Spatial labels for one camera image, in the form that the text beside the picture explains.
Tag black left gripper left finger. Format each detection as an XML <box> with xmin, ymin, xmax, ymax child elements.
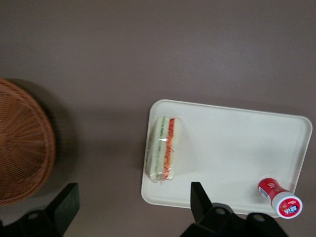
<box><xmin>0</xmin><ymin>182</ymin><xmax>80</xmax><ymax>237</ymax></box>

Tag triangle sandwich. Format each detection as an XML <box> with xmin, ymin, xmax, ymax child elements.
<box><xmin>144</xmin><ymin>116</ymin><xmax>185</xmax><ymax>185</ymax></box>

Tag brown round wicker basket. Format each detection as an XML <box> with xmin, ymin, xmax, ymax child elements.
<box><xmin>0</xmin><ymin>78</ymin><xmax>56</xmax><ymax>206</ymax></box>

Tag cream plastic tray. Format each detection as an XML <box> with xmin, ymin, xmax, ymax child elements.
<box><xmin>140</xmin><ymin>99</ymin><xmax>313</xmax><ymax>218</ymax></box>

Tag red-capped yogurt bottle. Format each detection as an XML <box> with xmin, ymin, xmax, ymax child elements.
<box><xmin>258</xmin><ymin>175</ymin><xmax>304</xmax><ymax>220</ymax></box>

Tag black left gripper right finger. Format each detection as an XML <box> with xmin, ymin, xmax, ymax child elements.
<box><xmin>180</xmin><ymin>182</ymin><xmax>289</xmax><ymax>237</ymax></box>

